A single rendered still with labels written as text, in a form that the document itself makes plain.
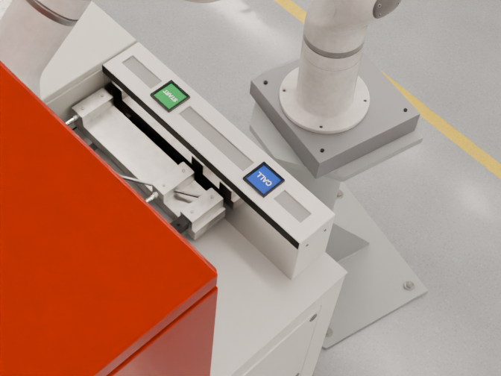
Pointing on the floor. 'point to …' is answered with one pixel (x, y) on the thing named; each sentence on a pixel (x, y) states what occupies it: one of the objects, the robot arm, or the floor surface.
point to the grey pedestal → (350, 233)
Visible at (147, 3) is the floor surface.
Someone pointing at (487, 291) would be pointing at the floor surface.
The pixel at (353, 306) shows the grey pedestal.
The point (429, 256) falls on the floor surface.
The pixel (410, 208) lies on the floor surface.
